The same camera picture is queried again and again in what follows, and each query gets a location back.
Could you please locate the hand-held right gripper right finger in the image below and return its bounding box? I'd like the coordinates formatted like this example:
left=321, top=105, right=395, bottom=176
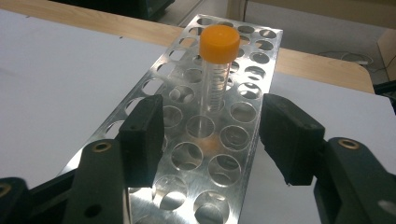
left=259, top=92, right=326, bottom=187

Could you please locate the orange-capped clear tube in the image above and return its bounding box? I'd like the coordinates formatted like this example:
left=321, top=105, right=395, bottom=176
left=197, top=24, right=241, bottom=138

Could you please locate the black cabinet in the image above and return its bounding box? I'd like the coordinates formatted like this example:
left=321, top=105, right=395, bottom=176
left=49, top=0, right=176, bottom=21

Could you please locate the white floor cable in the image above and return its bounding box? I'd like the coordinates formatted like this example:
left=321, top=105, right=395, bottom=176
left=317, top=50, right=375, bottom=67

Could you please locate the black floor cable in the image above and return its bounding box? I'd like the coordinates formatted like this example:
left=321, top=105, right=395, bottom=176
left=242, top=0, right=250, bottom=23

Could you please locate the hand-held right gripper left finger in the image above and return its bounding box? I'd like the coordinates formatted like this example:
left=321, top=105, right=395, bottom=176
left=118, top=93, right=165, bottom=189

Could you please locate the perforated metal tube rack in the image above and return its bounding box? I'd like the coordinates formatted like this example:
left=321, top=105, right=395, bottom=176
left=59, top=13, right=284, bottom=224

